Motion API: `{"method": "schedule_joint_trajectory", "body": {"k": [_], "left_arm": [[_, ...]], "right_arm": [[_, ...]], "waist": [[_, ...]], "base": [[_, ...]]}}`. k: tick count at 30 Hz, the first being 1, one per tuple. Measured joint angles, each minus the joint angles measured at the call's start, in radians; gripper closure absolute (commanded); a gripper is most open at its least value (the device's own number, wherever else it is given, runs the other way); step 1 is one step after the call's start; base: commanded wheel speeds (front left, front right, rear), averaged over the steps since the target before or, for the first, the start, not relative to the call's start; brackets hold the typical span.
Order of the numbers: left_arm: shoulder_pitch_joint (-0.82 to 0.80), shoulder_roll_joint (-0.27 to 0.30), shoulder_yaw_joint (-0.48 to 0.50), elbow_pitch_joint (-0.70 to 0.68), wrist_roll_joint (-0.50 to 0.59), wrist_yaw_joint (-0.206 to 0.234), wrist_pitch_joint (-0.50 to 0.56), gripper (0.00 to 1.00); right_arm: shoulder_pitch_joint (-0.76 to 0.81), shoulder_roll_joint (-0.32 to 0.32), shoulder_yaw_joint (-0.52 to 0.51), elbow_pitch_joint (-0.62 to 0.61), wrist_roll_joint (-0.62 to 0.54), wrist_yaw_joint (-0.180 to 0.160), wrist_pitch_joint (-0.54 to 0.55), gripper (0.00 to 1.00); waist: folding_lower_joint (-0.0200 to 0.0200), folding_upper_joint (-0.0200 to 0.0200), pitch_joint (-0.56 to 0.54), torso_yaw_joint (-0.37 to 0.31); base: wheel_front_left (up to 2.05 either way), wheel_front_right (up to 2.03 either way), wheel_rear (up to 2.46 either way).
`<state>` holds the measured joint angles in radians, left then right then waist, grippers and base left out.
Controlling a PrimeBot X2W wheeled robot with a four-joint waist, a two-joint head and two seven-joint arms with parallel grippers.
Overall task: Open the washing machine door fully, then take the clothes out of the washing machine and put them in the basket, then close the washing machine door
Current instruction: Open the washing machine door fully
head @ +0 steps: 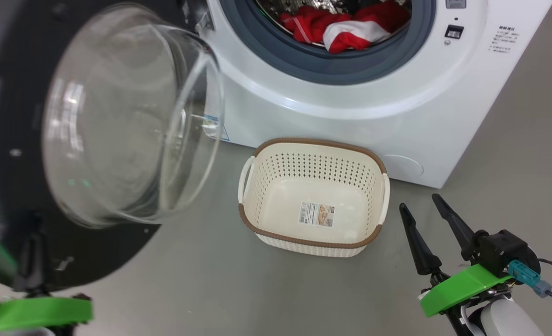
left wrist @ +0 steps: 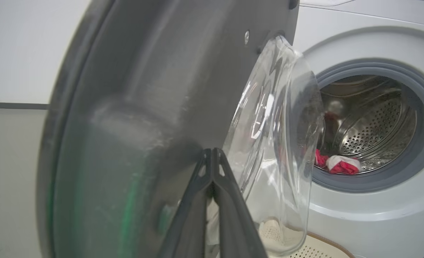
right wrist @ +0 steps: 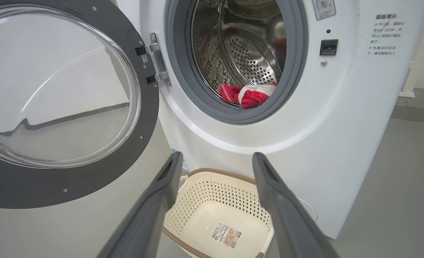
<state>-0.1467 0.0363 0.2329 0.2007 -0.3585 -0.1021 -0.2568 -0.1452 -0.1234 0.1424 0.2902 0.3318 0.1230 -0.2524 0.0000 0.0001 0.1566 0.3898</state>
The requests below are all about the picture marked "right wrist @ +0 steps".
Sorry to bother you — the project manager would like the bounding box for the black round glass door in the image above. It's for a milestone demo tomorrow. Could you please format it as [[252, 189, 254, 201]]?
[[0, 0, 160, 209]]

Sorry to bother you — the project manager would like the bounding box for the red and white garment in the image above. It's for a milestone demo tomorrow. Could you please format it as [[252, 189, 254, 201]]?
[[218, 82, 278, 109]]

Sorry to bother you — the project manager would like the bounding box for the white washing machine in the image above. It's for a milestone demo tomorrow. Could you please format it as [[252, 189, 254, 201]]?
[[116, 0, 424, 240]]

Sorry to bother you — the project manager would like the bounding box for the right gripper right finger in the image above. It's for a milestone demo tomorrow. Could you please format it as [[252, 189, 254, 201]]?
[[252, 152, 340, 258]]

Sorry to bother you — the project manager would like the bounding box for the blue energy label sticker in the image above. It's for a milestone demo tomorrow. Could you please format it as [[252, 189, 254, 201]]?
[[171, 149, 190, 173]]

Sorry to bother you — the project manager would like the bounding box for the grey warning sticker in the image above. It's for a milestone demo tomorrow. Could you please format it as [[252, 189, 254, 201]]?
[[312, 0, 336, 20]]

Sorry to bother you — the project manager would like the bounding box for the black door latch socket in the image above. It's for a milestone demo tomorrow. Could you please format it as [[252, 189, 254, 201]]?
[[320, 39, 339, 56]]

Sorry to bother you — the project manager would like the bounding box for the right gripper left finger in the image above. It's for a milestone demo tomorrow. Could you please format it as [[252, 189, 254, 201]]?
[[97, 152, 183, 258]]

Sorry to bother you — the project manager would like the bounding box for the metal door hinge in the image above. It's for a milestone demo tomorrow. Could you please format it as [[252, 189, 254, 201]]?
[[135, 32, 172, 86]]

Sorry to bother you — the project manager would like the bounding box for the white printed product label sticker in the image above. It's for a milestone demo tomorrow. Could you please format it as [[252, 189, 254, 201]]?
[[210, 222, 242, 249]]

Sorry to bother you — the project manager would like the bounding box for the white metal railing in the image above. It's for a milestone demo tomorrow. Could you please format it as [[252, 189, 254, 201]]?
[[399, 0, 424, 98]]

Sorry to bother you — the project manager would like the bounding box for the round white filter cover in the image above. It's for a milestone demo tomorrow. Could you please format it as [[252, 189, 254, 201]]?
[[298, 197, 318, 222]]

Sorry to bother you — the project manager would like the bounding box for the stainless steel washing machine drum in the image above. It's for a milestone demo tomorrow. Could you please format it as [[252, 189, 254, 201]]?
[[190, 0, 287, 106]]

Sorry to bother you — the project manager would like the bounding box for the cream basket with brown rim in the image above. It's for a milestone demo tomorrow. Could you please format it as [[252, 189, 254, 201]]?
[[162, 168, 275, 258]]

